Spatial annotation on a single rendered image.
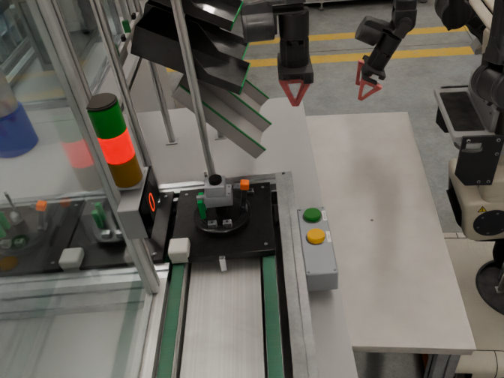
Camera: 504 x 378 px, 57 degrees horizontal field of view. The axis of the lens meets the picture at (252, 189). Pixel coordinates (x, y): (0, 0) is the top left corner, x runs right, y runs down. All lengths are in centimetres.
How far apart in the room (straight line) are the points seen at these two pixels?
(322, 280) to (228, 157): 64
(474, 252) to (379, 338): 107
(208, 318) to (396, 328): 40
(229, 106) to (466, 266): 113
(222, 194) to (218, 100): 36
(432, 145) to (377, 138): 151
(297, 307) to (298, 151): 66
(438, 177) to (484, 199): 137
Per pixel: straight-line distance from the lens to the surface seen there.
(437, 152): 301
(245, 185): 107
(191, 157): 155
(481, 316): 186
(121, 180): 82
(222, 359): 97
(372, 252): 120
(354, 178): 140
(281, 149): 153
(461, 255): 203
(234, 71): 126
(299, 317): 96
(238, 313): 102
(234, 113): 135
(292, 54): 94
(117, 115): 76
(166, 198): 124
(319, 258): 104
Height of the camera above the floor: 175
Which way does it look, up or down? 40 degrees down
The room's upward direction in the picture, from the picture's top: 8 degrees counter-clockwise
